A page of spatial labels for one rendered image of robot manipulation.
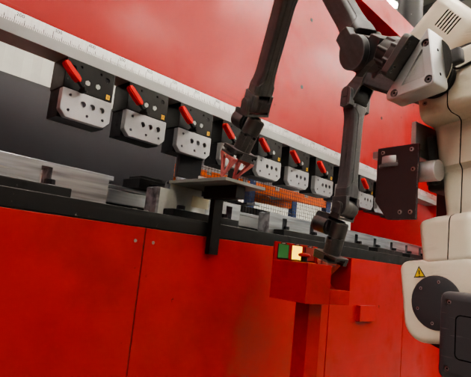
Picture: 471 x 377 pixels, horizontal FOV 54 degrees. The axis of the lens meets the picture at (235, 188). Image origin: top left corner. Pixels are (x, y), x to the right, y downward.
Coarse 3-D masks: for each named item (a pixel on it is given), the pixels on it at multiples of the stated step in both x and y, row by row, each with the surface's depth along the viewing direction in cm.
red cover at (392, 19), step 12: (360, 0) 243; (372, 0) 251; (384, 0) 262; (372, 12) 253; (384, 12) 261; (396, 12) 273; (372, 24) 265; (384, 24) 263; (396, 24) 272; (408, 24) 284
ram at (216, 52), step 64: (0, 0) 114; (64, 0) 126; (128, 0) 141; (192, 0) 160; (256, 0) 184; (320, 0) 218; (192, 64) 159; (256, 64) 183; (320, 64) 216; (320, 128) 214; (384, 128) 261
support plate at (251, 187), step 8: (176, 184) 153; (184, 184) 152; (192, 184) 150; (200, 184) 148; (208, 184) 146; (216, 184) 145; (224, 184) 143; (232, 184) 141; (240, 184) 140; (248, 184) 142
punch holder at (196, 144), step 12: (168, 108) 159; (192, 108) 158; (168, 120) 157; (180, 120) 154; (204, 120) 162; (168, 132) 157; (180, 132) 153; (192, 132) 157; (204, 132) 162; (168, 144) 156; (180, 144) 153; (192, 144) 157; (204, 144) 162; (192, 156) 159; (204, 156) 161
